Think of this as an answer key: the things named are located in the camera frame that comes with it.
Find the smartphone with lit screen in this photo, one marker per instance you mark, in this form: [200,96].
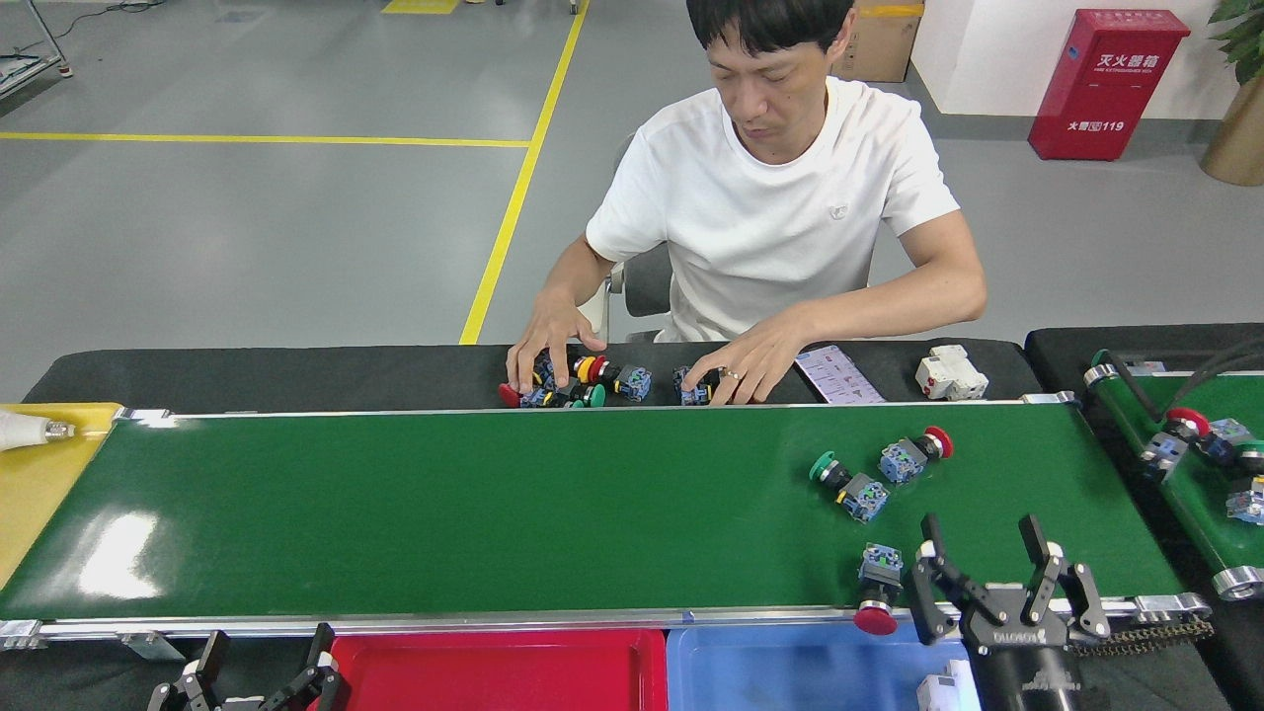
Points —
[839,375]

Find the person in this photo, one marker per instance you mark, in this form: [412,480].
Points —
[770,217]

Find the person's left forearm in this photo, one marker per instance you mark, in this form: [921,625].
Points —
[889,311]

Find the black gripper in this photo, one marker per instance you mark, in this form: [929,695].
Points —
[1027,671]

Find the metal trolley frame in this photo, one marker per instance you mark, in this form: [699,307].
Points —
[65,70]

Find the yellow mushroom push button switch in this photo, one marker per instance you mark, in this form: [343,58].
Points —
[584,369]

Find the red mushroom push button switch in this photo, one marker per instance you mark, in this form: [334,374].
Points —
[879,568]
[509,396]
[632,383]
[1163,454]
[901,461]

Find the green potted plant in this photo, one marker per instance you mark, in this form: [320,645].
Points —
[1246,39]

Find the red fire extinguisher box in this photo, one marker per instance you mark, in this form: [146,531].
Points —
[1106,89]

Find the person's left hand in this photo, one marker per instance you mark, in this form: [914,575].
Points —
[765,355]

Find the red plastic bin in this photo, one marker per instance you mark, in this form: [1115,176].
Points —
[494,676]

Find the brown cardboard box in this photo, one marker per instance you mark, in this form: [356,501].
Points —
[879,44]

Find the grey office chair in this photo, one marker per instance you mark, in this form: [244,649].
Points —
[647,281]

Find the black conveyor guide frame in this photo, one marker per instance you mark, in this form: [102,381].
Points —
[1126,387]

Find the yellow plastic tray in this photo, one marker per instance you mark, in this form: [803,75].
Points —
[39,494]

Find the short green conveyor belt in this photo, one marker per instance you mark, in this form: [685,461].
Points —
[1185,523]

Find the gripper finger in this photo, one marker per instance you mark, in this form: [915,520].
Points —
[202,681]
[316,681]

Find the blue plastic bin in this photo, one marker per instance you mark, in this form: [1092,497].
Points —
[790,676]

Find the white sensor with metal tip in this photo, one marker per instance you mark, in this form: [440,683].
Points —
[25,432]

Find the gold plant pot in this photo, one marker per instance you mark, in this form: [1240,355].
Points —
[1239,138]

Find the person's right forearm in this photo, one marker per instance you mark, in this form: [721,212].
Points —
[578,276]

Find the long green conveyor belt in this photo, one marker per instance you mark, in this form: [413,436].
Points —
[444,513]

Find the person's right hand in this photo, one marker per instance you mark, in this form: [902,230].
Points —
[553,331]

